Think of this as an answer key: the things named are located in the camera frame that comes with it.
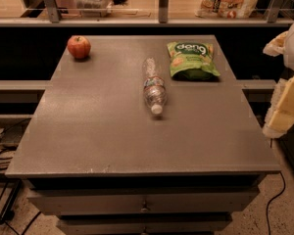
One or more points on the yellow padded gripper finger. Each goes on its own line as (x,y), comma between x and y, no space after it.
(276,46)
(280,115)

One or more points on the clear plastic water bottle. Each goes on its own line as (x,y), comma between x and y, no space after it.
(154,89)

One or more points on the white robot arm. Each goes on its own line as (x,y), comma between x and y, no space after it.
(288,57)

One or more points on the colourful snack bag on shelf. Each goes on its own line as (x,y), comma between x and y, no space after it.
(229,9)

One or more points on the green snack bag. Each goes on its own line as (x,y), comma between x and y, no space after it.
(192,60)

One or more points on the grey drawer cabinet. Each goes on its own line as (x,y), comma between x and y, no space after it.
(93,131)

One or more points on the upper grey drawer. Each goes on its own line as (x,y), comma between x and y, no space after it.
(89,202)

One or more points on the grey drawer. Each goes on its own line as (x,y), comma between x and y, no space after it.
(89,202)
(144,224)

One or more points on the lower grey drawer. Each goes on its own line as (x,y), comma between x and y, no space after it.
(144,224)

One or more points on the clear plastic container on shelf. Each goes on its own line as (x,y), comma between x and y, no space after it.
(93,8)

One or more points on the red apple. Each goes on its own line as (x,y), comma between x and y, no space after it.
(79,46)

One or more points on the metal shelf rack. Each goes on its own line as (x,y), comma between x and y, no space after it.
(157,13)

